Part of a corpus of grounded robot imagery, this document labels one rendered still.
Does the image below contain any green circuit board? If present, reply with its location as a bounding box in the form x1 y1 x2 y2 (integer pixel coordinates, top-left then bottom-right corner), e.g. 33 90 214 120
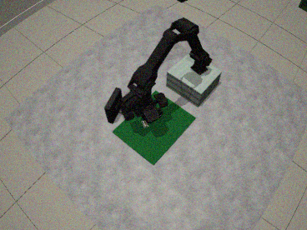
113 98 196 166

